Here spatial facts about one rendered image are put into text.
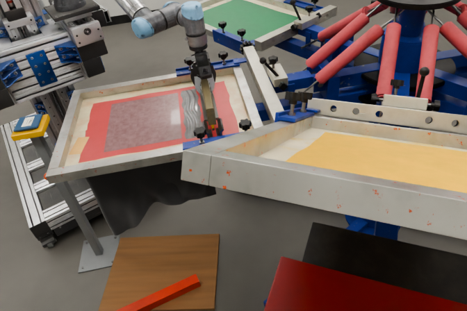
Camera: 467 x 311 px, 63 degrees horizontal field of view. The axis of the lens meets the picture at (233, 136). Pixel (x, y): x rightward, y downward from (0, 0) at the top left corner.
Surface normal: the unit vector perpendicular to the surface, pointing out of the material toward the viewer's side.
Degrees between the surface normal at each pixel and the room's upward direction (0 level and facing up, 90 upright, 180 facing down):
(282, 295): 0
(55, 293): 0
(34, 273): 0
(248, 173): 58
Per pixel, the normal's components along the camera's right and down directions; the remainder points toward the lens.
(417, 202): -0.35, 0.11
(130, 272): -0.10, -0.77
